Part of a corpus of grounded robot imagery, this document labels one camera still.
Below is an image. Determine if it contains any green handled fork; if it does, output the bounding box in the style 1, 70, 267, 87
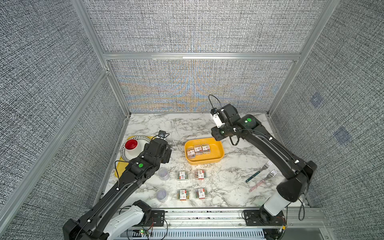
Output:
245, 161, 273, 183

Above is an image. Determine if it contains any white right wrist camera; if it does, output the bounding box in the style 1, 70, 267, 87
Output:
210, 108, 226, 129

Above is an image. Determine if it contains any yellow plastic storage box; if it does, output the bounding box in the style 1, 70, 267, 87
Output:
184, 137, 225, 165

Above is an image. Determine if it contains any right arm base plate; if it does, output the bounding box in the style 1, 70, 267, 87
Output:
242, 210, 286, 227

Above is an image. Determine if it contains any white cup red inside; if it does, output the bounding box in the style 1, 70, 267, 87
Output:
124, 139, 140, 155

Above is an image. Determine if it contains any rectangular paper clip box three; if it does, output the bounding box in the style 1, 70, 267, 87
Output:
195, 188, 207, 200

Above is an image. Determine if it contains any rectangular paper clip box four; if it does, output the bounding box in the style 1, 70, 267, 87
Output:
187, 148, 197, 160

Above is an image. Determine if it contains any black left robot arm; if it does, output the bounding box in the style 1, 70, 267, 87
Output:
63, 138, 172, 240

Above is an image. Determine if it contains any clear round paper clip jar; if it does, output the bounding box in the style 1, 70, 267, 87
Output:
158, 168, 170, 181

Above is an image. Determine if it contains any yellow flat tray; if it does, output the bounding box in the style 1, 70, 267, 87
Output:
114, 135, 151, 180

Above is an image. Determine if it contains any rectangular paper clip box six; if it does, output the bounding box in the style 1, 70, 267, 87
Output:
194, 145, 204, 155

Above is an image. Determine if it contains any pink handled fork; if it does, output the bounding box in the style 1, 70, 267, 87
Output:
249, 170, 278, 192

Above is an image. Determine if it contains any rectangular paper clip box seven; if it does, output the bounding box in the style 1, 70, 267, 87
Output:
202, 144, 211, 154

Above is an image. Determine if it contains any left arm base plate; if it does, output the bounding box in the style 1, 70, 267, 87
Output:
147, 210, 166, 227

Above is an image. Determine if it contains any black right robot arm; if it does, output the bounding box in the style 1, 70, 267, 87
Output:
210, 104, 317, 225

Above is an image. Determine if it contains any rectangular paper clip box five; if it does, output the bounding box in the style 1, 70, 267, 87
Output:
194, 170, 207, 180

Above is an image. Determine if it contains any rectangular paper clip box two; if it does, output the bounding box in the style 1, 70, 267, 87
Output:
177, 189, 190, 201

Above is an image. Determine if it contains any white patterned plate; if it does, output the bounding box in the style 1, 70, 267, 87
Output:
120, 136, 151, 162

